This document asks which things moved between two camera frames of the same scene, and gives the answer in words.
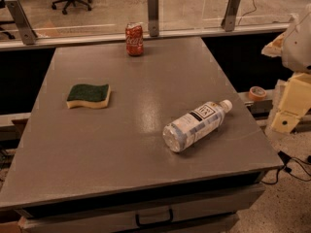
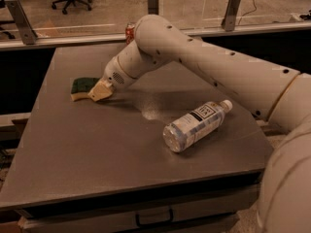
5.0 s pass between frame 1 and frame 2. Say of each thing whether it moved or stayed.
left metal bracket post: stayed
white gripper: moved
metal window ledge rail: stayed
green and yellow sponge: moved
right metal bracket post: stayed
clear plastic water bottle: stayed
